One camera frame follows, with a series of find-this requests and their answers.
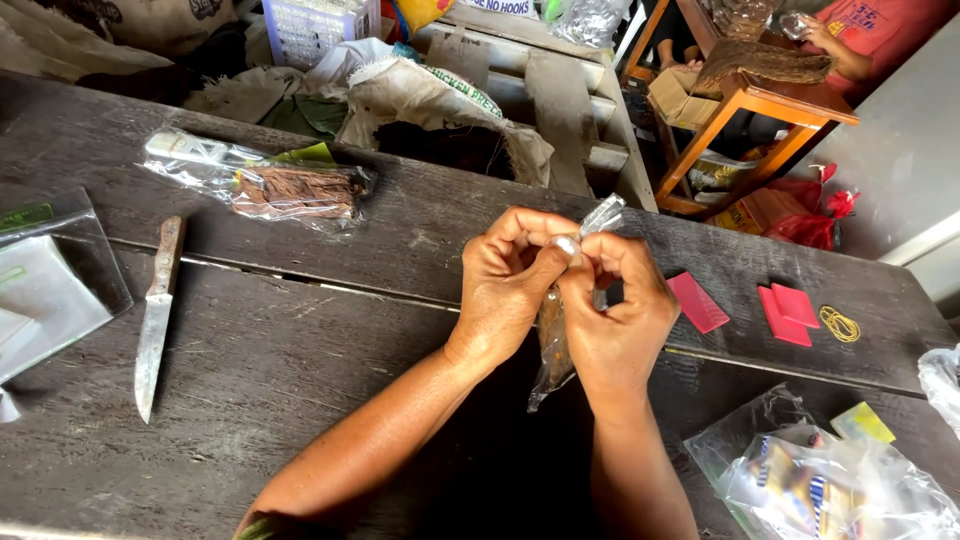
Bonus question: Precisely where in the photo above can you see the person's left hand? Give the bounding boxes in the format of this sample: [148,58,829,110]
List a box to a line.
[444,207,583,373]

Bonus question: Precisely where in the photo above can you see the person's right hand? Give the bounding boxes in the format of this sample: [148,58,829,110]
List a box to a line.
[555,231,682,410]

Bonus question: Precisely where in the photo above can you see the clear plastic packet of tobacco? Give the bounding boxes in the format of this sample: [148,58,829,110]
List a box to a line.
[526,192,627,414]

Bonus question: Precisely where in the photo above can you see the pink paper slip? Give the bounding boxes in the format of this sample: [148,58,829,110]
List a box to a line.
[771,282,822,330]
[666,271,731,335]
[756,285,813,348]

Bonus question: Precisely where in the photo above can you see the yellow carton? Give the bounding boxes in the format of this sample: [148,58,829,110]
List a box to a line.
[705,187,807,237]

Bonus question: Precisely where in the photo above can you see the white woven sack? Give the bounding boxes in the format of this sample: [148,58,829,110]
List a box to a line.
[300,37,556,189]

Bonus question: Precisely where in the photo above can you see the grey wooden bench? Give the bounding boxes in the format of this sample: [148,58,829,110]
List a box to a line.
[412,15,660,213]

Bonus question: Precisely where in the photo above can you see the red plastic bag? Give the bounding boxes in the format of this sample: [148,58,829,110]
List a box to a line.
[765,163,862,252]

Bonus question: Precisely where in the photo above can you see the yellow rubber bands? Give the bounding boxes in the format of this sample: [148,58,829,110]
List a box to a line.
[818,304,862,344]

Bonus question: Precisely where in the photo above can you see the cardboard box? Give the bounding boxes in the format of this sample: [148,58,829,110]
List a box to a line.
[647,67,723,130]

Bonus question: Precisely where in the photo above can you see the orange wooden table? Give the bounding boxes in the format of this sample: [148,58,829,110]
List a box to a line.
[618,0,861,219]

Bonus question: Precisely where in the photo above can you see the clear bag of brown tobacco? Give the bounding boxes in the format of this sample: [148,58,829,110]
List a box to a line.
[138,127,376,235]

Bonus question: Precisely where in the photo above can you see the clear bag of small packets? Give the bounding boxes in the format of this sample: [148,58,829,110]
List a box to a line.
[684,382,960,540]

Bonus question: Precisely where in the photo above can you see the yellow green paper slip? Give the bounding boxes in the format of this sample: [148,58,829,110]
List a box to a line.
[830,401,897,445]

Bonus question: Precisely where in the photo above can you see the pile of brown tobacco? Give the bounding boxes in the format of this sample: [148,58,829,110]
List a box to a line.
[691,37,835,95]

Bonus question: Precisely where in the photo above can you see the white plastic basket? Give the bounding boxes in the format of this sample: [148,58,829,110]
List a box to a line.
[260,0,382,72]

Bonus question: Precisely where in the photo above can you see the crumpled clear plastic bag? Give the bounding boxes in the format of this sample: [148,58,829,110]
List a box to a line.
[917,343,960,440]

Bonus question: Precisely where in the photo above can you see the stack of clear plastic bags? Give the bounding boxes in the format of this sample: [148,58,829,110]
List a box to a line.
[0,186,135,425]

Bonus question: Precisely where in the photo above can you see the brown burlap sack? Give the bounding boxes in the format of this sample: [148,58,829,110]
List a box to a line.
[0,0,241,84]

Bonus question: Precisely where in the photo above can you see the knife with wooden handle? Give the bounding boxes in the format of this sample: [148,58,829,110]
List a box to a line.
[133,215,188,426]

